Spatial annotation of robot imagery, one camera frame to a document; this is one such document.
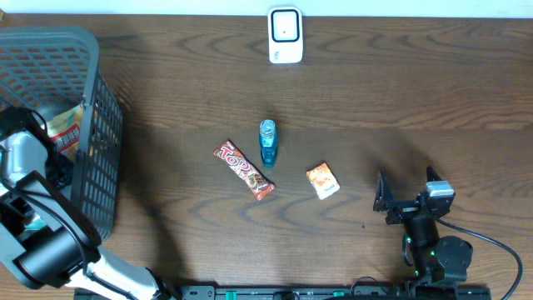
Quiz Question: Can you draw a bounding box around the small orange snack packet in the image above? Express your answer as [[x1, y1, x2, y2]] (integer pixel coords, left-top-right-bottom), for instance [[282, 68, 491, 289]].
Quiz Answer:
[[306, 162, 341, 200]]

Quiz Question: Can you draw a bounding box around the blue mouthwash bottle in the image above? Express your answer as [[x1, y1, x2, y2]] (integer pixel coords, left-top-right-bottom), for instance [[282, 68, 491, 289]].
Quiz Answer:
[[259, 119, 278, 168]]

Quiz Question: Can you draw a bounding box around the yellow chip bag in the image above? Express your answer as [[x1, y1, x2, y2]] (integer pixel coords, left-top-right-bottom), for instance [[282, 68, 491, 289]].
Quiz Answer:
[[47, 105, 83, 161]]

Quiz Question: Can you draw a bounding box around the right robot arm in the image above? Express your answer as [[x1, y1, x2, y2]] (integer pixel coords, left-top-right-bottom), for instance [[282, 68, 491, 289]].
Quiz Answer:
[[373, 166, 473, 286]]

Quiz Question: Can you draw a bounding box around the grey plastic mesh basket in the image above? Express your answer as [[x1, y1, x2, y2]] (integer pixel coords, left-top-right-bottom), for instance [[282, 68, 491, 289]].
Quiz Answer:
[[1, 27, 123, 240]]

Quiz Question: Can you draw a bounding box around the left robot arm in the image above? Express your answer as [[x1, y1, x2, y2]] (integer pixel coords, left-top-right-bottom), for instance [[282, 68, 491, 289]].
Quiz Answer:
[[1, 107, 182, 300]]

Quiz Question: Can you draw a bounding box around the black cable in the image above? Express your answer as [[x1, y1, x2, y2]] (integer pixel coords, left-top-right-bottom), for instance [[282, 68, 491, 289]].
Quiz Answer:
[[435, 217, 524, 300]]

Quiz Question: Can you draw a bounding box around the red Top chocolate bar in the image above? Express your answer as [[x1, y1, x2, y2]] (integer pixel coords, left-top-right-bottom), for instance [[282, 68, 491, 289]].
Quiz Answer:
[[213, 140, 275, 201]]

